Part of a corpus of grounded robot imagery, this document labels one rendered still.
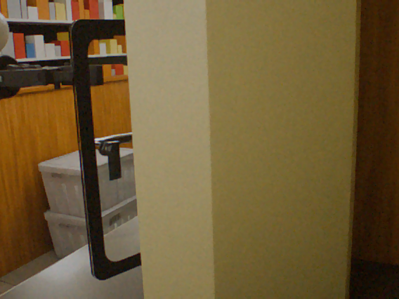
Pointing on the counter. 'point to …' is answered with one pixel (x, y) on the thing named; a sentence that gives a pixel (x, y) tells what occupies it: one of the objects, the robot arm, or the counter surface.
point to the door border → (93, 140)
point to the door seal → (93, 144)
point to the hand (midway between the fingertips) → (81, 75)
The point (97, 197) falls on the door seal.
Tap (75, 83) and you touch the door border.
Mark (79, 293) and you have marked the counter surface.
